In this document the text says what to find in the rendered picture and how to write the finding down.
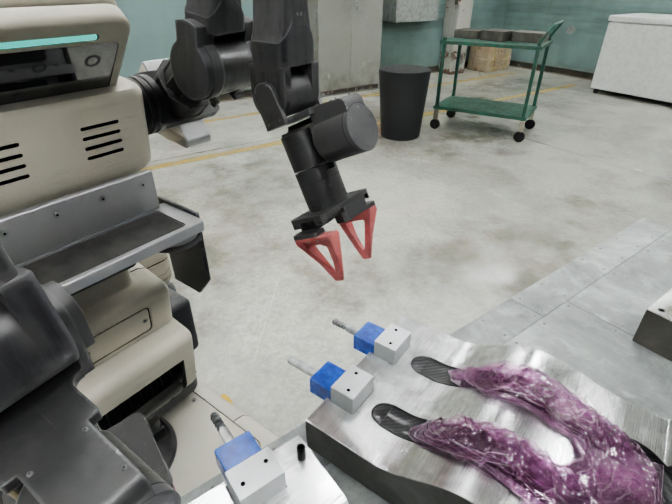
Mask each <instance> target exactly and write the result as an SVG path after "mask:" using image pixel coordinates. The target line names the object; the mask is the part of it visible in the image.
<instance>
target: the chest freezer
mask: <svg viewBox="0 0 672 504"><path fill-rule="evenodd" d="M608 21H612V22H609V24H608V27H607V31H606V34H605V38H604V41H603V45H602V48H601V51H600V55H599V58H598V62H597V65H596V69H595V72H594V76H593V79H592V83H591V86H590V87H591V88H594V91H593V93H598V91H599V90H605V91H610V92H616V93H621V94H626V95H632V96H637V97H643V98H648V99H653V100H659V101H664V102H670V103H672V15H670V14H652V13H631V14H618V15H610V16H609V19H608Z"/></svg>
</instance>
